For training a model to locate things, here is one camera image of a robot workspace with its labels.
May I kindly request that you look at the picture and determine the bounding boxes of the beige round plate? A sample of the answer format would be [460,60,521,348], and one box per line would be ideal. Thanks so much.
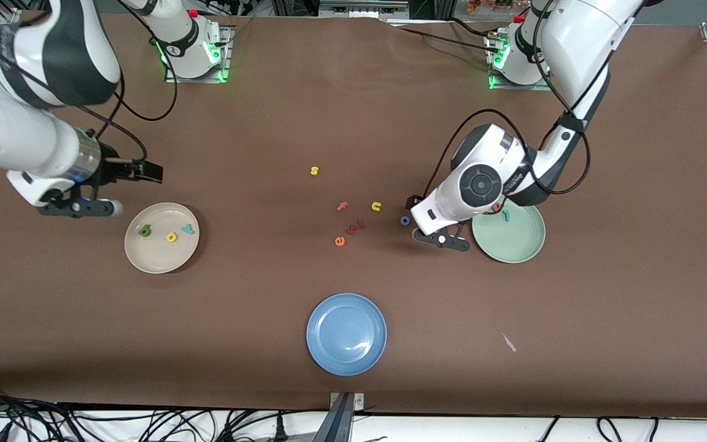
[124,202,201,274]

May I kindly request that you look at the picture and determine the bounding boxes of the pale green round plate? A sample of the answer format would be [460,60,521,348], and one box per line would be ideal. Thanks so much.
[471,204,546,264]

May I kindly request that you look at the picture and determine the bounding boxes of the brown table cover sheet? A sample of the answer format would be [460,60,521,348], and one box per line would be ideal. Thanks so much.
[0,9,707,419]

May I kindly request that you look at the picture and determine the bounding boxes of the blue round plate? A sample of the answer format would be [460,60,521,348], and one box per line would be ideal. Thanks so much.
[306,293,388,376]

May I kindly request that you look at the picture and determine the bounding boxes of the orange artificial flowers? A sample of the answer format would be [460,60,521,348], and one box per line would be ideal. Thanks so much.
[467,0,517,13]

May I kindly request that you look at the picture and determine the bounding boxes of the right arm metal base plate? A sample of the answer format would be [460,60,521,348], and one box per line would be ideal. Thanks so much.
[164,25,233,83]

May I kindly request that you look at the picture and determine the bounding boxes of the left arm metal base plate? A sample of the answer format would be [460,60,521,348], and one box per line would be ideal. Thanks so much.
[487,31,554,91]

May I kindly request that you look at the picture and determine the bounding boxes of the thin black power cable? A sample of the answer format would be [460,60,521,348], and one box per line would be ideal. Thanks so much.
[442,17,501,41]
[388,25,495,56]

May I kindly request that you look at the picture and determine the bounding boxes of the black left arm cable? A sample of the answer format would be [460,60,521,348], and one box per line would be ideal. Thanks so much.
[420,0,591,212]

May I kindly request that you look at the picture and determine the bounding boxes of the grey metal frame bracket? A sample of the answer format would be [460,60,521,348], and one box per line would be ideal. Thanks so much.
[319,0,409,19]

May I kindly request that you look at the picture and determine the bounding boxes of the aluminium camera mount post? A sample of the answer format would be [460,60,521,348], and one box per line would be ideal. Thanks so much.
[328,392,366,442]

